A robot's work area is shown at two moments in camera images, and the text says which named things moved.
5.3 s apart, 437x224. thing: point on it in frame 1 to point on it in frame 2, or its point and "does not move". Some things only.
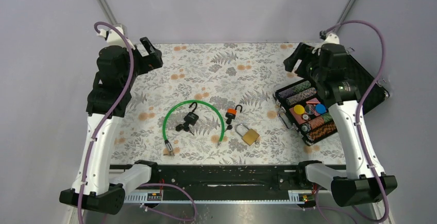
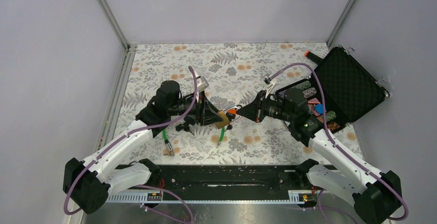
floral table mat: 213,104 does not move
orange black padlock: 231,113 does not move
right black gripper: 302,52 to 255,110
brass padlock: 250,136 to 225,121
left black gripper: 150,62 to 206,113
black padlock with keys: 190,119 does not move
